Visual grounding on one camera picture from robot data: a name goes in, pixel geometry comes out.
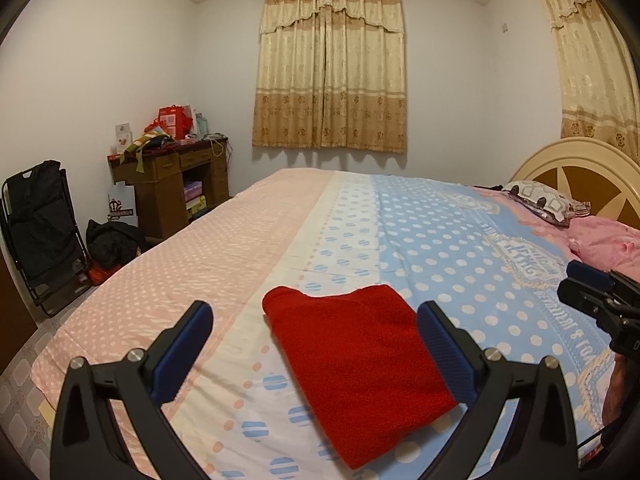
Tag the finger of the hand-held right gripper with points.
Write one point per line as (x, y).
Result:
(590, 276)
(585, 300)

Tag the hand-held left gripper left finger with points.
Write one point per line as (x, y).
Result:
(185, 355)

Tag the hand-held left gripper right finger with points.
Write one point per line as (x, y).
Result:
(445, 355)

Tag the red knitted sweater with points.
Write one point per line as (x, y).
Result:
(360, 370)

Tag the person's right forearm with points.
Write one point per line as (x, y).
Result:
(615, 390)

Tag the pink quilt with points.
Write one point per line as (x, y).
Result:
(610, 240)

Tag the patterned pillow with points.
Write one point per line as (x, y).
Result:
(540, 200)

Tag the cream wooden headboard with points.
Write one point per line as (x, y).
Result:
(575, 152)

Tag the black bag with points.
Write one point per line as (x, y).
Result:
(110, 245)

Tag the bed with polka dot sheet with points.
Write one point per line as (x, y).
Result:
(250, 235)

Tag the stack of books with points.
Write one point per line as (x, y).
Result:
(195, 199)

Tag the white paper bag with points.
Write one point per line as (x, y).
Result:
(122, 207)

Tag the brown wooden door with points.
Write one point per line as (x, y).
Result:
(12, 320)

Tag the brown wooden desk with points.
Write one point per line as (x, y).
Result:
(160, 175)

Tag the black folding chair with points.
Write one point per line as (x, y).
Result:
(40, 220)

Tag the beige window curtain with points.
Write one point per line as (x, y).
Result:
(330, 85)
(590, 60)

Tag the striped colourful cloth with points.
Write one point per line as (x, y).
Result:
(145, 142)

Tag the white card box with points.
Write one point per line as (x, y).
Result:
(123, 137)

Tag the light blue box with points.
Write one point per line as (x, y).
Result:
(201, 124)

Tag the red gift bag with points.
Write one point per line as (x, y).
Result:
(172, 120)

